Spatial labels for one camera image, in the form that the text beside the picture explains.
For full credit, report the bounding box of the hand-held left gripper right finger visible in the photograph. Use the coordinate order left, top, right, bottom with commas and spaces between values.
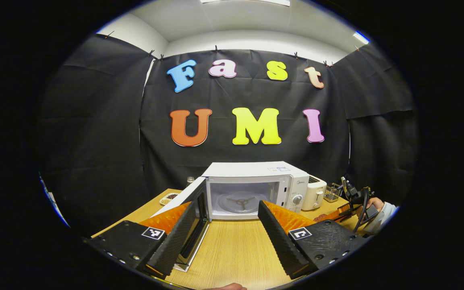
257, 200, 371, 280

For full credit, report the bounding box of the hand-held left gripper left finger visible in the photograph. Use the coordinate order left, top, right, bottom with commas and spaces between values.
84, 199, 199, 280

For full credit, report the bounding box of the white microwave oven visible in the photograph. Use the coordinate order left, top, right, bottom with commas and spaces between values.
151, 161, 310, 273

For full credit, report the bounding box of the small clear cutlery holder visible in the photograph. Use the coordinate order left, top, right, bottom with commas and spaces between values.
323, 183, 342, 203

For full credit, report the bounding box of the white toaster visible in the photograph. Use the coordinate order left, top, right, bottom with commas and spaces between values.
301, 176, 327, 211

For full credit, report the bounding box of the white divided snack tray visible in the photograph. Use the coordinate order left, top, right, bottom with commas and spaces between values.
159, 193, 180, 206

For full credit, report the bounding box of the black backdrop cloth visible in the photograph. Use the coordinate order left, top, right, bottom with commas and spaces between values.
39, 34, 418, 238

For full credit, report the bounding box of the long ceiling light panel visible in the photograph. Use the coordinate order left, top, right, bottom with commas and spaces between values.
200, 0, 291, 7

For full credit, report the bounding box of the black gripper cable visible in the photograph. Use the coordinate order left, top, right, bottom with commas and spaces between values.
352, 186, 373, 234

